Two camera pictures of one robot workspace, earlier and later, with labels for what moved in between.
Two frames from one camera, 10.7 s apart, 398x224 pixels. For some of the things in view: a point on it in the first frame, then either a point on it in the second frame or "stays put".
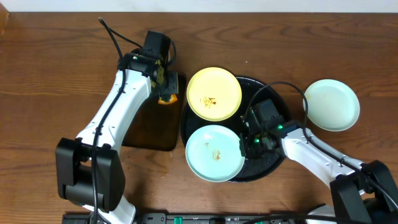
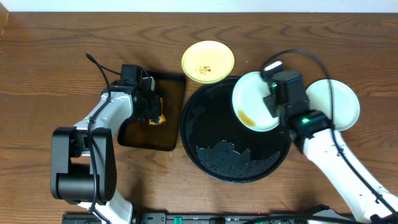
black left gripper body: [170, 84] → [154, 109]
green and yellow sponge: [173, 99] → [161, 119]
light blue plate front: [213, 154] → [249, 107]
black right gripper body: [255, 144] → [274, 109]
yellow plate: [214, 94] → [208, 61]
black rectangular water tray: [158, 126] stays put
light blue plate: [333, 104] stays put
